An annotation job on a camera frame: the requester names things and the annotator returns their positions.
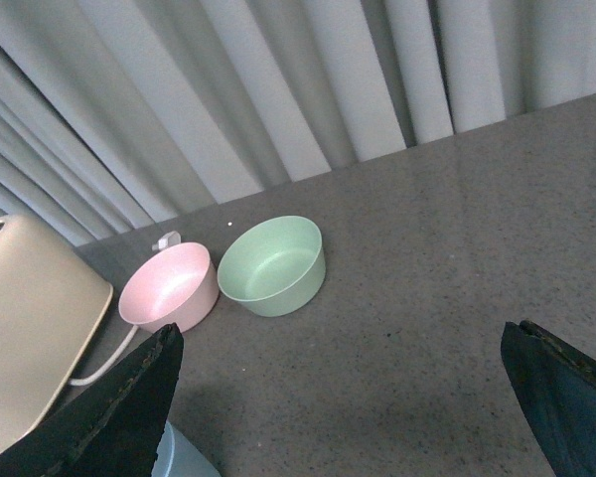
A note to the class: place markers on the pink bowl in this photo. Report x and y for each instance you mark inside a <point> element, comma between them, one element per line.
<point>178,285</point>

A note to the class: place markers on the light blue cup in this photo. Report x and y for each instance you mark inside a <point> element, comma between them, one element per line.
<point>177,457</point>

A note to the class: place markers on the green bowl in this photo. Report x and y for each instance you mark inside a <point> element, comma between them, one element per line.
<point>274,268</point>

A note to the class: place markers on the white curtain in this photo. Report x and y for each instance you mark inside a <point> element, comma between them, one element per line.
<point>116,115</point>

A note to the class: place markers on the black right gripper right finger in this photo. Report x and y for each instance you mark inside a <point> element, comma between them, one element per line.
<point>555,385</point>

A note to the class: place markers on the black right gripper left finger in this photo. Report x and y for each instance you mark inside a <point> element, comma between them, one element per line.
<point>114,427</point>

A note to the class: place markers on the beige toaster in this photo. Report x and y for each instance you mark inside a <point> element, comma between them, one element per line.
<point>51,304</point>

